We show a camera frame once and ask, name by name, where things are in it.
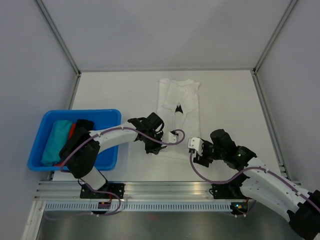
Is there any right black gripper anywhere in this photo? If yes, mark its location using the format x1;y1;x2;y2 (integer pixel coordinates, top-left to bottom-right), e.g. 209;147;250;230
192;139;226;168

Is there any white printed t shirt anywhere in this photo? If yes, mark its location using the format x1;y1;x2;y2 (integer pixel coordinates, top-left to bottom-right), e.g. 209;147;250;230
149;77;203;161

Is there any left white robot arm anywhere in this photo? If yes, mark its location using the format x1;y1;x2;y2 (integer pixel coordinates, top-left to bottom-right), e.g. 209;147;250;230
59;112;166;198

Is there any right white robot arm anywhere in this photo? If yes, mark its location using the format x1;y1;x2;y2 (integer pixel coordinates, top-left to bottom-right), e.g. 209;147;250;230
188;129;320;240

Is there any blue plastic bin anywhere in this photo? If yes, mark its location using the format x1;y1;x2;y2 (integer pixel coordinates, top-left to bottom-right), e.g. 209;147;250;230
27;109;122;172

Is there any black rolled t shirt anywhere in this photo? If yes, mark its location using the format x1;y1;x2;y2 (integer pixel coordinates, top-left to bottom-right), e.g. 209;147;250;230
75;119;94;131

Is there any red rolled t shirt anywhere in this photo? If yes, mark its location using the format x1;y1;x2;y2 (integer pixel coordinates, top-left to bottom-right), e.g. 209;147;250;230
54;123;76;167

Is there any teal rolled t shirt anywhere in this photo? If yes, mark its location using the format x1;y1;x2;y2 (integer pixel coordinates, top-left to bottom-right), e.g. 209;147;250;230
41;120;73;167

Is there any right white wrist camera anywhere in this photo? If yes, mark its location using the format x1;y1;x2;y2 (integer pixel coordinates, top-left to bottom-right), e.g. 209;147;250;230
187;137;204;155

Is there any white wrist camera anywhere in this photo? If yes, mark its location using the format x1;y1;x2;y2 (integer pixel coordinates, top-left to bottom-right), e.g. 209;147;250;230
164;131;179;144
187;137;204;155

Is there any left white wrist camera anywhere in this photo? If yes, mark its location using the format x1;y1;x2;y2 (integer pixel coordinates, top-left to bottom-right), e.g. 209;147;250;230
164;131;179;144

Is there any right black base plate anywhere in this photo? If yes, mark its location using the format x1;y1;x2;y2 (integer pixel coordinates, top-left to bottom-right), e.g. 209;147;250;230
209;183;246;200

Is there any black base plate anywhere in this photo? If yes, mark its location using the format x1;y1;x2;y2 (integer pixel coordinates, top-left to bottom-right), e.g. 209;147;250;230
79;182;125;199
209;183;246;200

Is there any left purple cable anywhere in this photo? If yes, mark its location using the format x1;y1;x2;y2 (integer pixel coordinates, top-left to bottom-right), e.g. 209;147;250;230
44;126;186;220

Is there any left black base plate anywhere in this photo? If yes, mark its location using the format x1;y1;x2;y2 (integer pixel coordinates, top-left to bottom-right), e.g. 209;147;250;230
79;182;125;199

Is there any aluminium mounting rail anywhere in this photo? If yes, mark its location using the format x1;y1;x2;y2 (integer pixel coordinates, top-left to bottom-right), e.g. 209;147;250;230
33;181;214;202

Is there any white slotted cable duct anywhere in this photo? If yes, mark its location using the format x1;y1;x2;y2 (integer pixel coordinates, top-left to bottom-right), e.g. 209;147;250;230
44;201;232;212

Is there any left aluminium frame post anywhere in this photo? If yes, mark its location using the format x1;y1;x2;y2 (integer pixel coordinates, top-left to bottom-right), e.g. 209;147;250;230
34;0;81;77

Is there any aluminium frame post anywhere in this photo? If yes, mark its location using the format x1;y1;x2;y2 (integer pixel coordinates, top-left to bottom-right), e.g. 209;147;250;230
34;0;81;77
252;0;300;75

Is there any right aluminium frame post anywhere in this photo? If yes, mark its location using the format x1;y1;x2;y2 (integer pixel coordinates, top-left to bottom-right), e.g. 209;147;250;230
252;0;300;75

